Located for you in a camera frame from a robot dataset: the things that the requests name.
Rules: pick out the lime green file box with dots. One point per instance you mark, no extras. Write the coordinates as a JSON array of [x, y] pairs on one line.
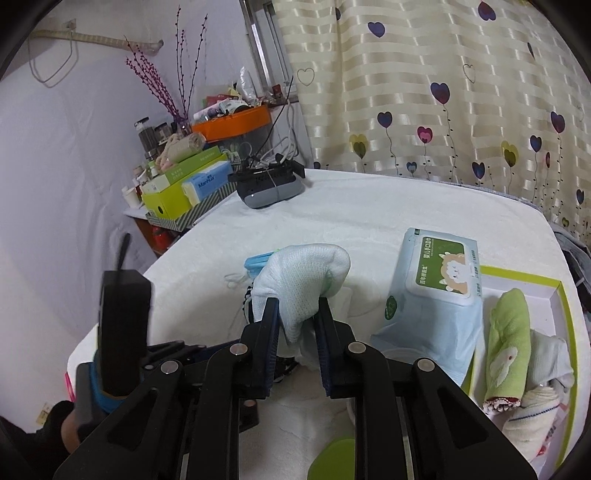
[[171, 198]]

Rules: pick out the person's left forearm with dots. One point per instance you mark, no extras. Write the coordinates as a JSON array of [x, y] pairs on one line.
[[41, 434]]

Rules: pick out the striped storage tray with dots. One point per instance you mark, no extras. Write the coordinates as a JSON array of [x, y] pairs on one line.
[[203, 208]]

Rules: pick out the striped cream sock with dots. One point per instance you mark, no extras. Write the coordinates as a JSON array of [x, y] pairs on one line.
[[531, 415]]

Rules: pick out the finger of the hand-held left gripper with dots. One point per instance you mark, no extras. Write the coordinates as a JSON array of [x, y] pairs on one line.
[[184, 351]]

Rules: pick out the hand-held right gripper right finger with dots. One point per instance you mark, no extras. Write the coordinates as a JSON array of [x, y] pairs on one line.
[[324, 355]]

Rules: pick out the lime green cardboard box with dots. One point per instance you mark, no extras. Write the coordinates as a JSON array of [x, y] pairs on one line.
[[545, 286]]

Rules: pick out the window frame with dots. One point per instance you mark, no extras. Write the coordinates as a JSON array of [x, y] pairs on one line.
[[263, 37]]

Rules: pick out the light green flat box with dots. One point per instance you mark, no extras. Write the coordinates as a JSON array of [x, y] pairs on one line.
[[194, 164]]

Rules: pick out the dark glass jar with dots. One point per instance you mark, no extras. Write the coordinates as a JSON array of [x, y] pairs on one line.
[[147, 136]]

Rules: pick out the purple decorative branches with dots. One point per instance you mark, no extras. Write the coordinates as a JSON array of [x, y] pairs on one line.
[[157, 78]]

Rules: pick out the cream curtain with heart print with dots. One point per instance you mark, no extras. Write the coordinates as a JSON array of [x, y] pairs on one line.
[[438, 92]]

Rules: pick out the black and grey headset device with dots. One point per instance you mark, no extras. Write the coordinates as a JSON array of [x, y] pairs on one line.
[[270, 184]]

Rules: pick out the clear packet with red print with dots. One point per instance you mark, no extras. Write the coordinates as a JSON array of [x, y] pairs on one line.
[[561, 417]]

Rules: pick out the blue face mask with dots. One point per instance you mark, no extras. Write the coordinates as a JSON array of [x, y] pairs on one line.
[[258, 267]]

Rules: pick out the orange storage box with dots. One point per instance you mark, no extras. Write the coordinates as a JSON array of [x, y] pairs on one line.
[[231, 122]]

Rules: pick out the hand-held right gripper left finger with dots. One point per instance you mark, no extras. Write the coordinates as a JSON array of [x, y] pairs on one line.
[[272, 350]]

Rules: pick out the blue tissue box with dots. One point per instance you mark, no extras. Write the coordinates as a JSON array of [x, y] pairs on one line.
[[207, 182]]

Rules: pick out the green towel with red trim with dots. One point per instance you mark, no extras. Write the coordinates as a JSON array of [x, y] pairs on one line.
[[508, 341]]

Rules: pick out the light blue wet wipes pack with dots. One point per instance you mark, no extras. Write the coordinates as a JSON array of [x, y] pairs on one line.
[[429, 295]]

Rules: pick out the beige knitted cloth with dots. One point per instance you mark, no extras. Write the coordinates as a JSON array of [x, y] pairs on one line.
[[180, 147]]

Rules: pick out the white sock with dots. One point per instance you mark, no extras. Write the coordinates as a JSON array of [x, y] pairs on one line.
[[300, 281]]

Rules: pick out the beige wall rail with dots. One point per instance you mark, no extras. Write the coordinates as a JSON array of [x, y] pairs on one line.
[[92, 39]]

